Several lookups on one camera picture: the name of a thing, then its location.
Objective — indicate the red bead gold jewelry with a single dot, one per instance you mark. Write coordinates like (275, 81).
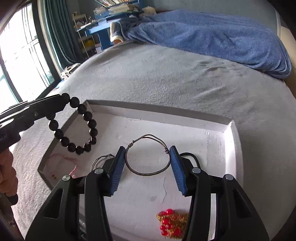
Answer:
(172, 223)

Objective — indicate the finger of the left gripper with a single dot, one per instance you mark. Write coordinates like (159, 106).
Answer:
(38, 108)

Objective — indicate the row of books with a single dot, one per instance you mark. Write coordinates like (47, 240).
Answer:
(110, 3)

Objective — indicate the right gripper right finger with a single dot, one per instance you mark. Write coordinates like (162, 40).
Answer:
(236, 216)

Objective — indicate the white shelf rack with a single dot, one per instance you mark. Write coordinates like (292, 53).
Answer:
(87, 42)

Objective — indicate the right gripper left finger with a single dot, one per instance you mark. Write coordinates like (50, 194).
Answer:
(58, 218)

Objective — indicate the window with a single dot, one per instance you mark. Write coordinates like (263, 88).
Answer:
(27, 72)

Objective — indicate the grey clothes pile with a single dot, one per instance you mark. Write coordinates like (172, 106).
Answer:
(69, 70)

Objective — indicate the white cardboard tray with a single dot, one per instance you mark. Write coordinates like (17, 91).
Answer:
(147, 185)

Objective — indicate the thin wire bangle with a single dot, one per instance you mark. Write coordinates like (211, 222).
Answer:
(147, 155)

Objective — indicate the grey bed cover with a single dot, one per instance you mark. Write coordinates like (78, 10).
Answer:
(262, 107)

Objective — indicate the blue blanket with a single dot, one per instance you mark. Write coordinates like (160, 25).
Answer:
(234, 38)

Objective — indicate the left hand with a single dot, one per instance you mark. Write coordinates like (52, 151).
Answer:
(8, 181)

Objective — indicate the green curtain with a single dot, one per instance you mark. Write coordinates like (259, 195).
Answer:
(63, 40)

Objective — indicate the blue desk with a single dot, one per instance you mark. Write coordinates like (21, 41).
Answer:
(106, 17)

